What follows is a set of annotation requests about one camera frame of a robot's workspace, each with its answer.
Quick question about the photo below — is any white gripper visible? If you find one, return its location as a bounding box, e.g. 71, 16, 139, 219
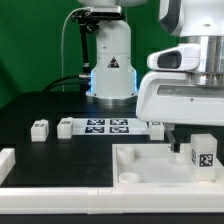
136, 71, 224, 153

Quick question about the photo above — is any white square tabletop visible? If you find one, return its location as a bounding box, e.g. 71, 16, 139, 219
112, 143, 224, 186

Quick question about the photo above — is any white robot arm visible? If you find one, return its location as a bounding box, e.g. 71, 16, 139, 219
78, 0, 224, 126

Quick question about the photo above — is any white U-shaped obstacle fence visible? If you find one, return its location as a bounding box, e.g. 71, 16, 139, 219
0, 149, 224, 214

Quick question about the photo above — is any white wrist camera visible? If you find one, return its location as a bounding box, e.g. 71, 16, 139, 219
147, 43, 201, 71

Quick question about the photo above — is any white marker base plate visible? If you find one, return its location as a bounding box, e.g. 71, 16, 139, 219
73, 118, 149, 135

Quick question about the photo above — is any black cable bundle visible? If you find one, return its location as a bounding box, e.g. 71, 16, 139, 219
42, 75, 92, 94

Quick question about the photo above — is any black camera on stand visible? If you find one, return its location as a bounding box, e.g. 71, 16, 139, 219
71, 6, 124, 75

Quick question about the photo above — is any white cable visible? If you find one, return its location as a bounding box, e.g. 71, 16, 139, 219
60, 7, 92, 93

